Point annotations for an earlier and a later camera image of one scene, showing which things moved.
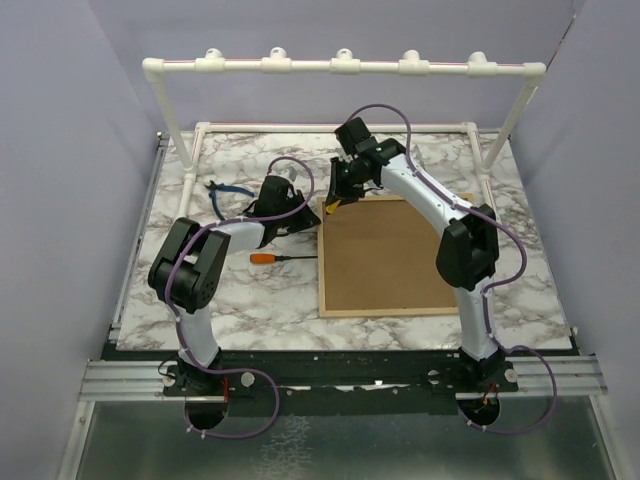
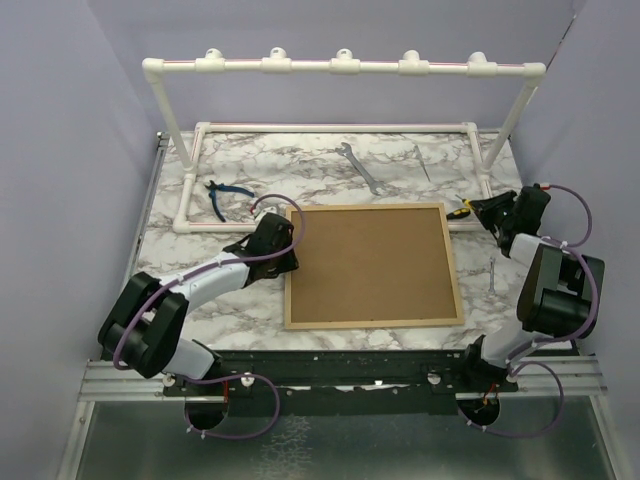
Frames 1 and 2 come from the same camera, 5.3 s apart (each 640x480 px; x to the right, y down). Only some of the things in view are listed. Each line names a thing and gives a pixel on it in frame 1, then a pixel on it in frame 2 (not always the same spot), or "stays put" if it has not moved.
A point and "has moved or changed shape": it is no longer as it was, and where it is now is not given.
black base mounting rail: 338,382 stays put
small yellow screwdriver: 331,208 has moved or changed shape
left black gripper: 308,219 → 289,263
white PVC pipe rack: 345,61 stays put
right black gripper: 335,192 → 485,209
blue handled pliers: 214,186 stays put
